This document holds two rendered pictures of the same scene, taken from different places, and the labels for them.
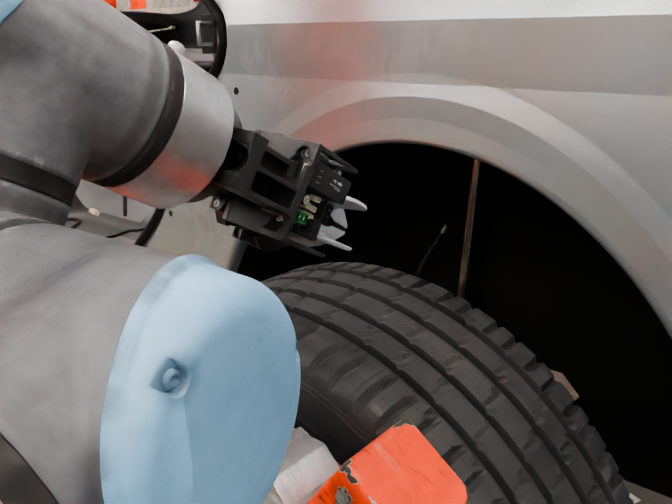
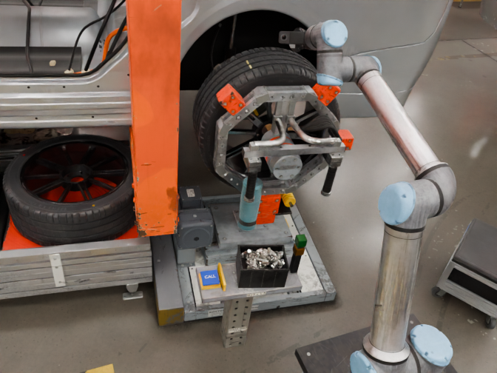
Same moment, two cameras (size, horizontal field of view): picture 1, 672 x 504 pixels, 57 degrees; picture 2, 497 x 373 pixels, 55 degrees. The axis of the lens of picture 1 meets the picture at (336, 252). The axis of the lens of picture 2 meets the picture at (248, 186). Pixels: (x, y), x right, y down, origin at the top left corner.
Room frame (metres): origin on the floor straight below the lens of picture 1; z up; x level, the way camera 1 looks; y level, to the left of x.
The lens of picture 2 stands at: (-0.36, 1.66, 2.01)
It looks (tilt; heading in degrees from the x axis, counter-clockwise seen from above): 39 degrees down; 301
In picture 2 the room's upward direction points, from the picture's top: 8 degrees clockwise
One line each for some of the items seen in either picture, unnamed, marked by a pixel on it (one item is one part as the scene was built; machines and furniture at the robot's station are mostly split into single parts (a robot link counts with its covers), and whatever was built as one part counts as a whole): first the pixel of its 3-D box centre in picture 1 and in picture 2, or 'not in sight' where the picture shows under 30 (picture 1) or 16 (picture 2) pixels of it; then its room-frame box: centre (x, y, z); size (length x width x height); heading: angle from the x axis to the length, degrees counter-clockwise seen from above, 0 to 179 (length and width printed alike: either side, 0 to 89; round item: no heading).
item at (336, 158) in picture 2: not in sight; (332, 155); (0.20, 0.11, 0.93); 0.09 x 0.05 x 0.05; 141
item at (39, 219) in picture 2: not in sight; (78, 187); (1.30, 0.57, 0.39); 0.66 x 0.66 x 0.24
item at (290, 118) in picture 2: not in sight; (314, 123); (0.31, 0.12, 1.03); 0.19 x 0.18 x 0.11; 141
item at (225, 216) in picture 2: not in sight; (252, 207); (0.60, 0.01, 0.32); 0.40 x 0.30 x 0.28; 51
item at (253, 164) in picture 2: not in sight; (252, 160); (0.42, 0.38, 0.93); 0.09 x 0.05 x 0.05; 141
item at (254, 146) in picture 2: not in sight; (267, 125); (0.44, 0.27, 1.03); 0.19 x 0.18 x 0.11; 141
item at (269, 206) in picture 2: not in sight; (262, 200); (0.50, 0.09, 0.48); 0.16 x 0.12 x 0.17; 141
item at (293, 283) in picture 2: not in sight; (248, 278); (0.28, 0.50, 0.44); 0.43 x 0.17 x 0.03; 51
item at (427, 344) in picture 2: not in sight; (422, 354); (-0.44, 0.47, 0.58); 0.17 x 0.15 x 0.18; 58
